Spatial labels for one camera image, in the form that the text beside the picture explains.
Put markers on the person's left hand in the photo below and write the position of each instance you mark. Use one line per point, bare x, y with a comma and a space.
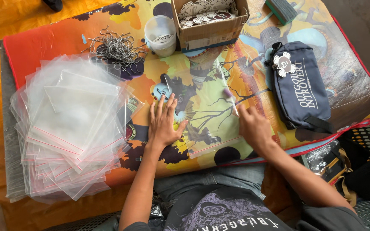
162, 128

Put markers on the person's right hand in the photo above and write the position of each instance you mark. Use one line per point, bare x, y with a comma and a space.
257, 131

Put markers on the person's right fingers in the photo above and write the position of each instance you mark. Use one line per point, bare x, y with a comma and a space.
246, 114

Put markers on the single clear zip bag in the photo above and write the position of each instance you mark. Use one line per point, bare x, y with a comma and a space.
210, 128

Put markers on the colourful printed mat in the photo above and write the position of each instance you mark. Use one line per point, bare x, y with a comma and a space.
255, 73

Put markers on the navy blue pouch bag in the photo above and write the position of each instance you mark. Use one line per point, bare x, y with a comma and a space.
303, 96

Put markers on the white skull charm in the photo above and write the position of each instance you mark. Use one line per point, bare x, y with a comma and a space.
284, 64

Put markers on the brown cardboard box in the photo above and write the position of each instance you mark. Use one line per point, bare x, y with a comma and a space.
210, 37

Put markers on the person's black printed shirt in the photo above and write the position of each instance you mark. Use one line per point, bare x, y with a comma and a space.
223, 211

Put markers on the grey and green block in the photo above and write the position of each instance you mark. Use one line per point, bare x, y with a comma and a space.
281, 10

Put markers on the translucent plastic cup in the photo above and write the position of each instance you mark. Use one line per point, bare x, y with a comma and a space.
161, 38

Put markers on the pile of clear zip bags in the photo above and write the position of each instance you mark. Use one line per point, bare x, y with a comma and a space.
72, 128

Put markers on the black object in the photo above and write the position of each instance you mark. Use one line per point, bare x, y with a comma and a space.
53, 4

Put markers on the grey foam pad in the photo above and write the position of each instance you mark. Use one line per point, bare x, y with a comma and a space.
8, 128

